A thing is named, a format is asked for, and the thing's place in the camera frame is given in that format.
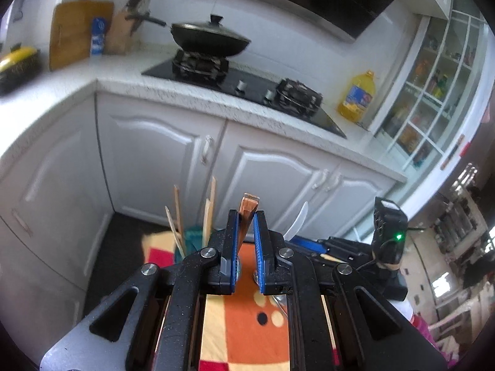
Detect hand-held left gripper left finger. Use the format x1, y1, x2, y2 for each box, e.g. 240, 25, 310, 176
40, 209, 239, 371

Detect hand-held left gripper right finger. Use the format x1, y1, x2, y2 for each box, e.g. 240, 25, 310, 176
253, 211, 449, 371

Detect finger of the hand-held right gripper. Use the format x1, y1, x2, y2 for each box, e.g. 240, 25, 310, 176
315, 236, 374, 267
288, 237, 329, 254

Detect white ceramic spoon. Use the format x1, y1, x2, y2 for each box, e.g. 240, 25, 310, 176
283, 200, 310, 240

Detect large metal spoon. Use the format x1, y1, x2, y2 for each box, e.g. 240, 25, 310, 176
237, 193, 259, 281

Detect white utensil holder teal rim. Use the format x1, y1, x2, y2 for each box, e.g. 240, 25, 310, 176
172, 224, 213, 265

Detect printed blanket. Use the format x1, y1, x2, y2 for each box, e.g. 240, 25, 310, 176
141, 232, 337, 371

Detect background shelving unit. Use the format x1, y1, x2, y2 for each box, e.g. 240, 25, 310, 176
431, 162, 495, 318

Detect pink cloth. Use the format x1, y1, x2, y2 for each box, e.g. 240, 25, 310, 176
410, 313, 445, 360

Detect yellow cooking oil bottle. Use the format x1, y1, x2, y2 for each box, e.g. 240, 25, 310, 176
338, 70, 377, 125

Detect black gas stove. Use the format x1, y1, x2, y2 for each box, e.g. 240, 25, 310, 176
141, 48, 347, 139

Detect glass door cabinet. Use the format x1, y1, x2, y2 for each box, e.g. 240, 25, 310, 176
365, 0, 490, 174

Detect white corner cabinet door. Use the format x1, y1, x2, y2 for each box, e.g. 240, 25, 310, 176
0, 95, 114, 292

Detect black wok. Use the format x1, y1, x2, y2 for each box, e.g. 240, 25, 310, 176
126, 11, 252, 59

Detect glass wok lid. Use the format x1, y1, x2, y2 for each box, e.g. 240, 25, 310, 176
172, 14, 248, 41

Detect speckled kitchen countertop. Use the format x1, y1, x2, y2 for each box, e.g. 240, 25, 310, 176
0, 42, 408, 186

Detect wooden knife block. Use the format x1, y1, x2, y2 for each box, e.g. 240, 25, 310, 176
104, 0, 149, 55

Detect blue white bottle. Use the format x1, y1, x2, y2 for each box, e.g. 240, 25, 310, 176
90, 17, 107, 57

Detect wooden cutting board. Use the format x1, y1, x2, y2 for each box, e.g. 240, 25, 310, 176
49, 1, 115, 72

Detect black pot yellow lid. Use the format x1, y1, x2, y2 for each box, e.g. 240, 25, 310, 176
0, 45, 43, 95

